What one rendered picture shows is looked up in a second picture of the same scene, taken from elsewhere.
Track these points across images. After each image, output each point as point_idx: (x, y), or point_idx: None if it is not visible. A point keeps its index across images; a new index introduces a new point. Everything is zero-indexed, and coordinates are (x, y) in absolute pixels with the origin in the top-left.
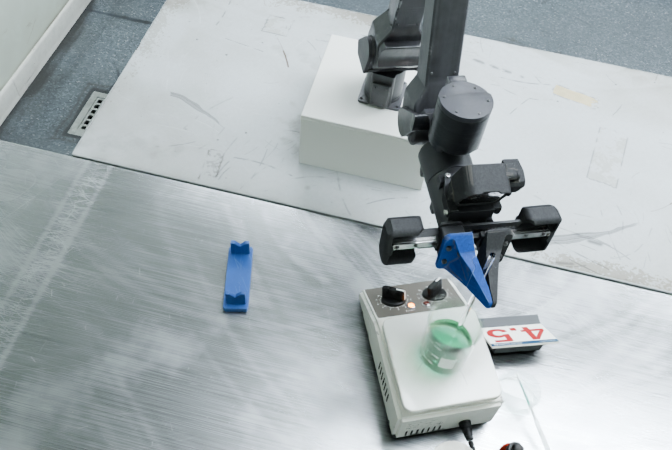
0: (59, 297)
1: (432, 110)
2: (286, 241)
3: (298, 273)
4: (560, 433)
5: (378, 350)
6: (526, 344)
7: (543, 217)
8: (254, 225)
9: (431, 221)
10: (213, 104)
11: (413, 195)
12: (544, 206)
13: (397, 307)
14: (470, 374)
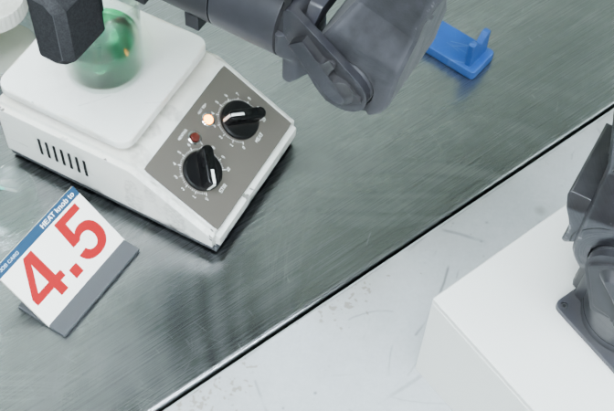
0: None
1: None
2: (457, 124)
3: (394, 105)
4: None
5: None
6: (32, 228)
7: None
8: (514, 106)
9: (342, 332)
10: None
11: (413, 347)
12: None
13: (221, 105)
14: (52, 71)
